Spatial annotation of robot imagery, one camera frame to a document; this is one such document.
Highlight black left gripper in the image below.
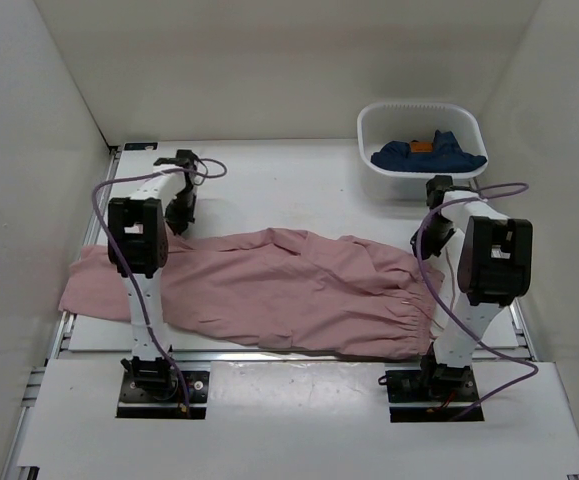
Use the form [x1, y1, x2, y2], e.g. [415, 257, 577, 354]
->
[163, 187, 195, 234]

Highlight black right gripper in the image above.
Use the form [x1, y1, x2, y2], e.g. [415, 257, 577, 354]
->
[411, 214, 457, 265]

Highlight pink trousers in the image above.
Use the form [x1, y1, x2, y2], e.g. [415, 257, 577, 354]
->
[57, 225, 450, 363]

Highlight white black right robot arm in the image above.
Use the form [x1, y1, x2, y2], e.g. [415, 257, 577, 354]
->
[411, 175, 533, 400]

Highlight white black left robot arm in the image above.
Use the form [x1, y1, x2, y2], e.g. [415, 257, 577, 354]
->
[107, 150, 199, 400]

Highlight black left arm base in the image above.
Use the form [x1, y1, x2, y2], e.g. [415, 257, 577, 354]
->
[116, 358, 210, 420]

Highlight dark blue folded trousers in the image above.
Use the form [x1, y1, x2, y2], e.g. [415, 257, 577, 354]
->
[370, 130, 487, 174]

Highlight dark label sticker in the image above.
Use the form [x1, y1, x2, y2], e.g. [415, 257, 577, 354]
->
[123, 142, 158, 151]

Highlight white plastic basin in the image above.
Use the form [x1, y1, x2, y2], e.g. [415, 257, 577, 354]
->
[357, 101, 488, 201]

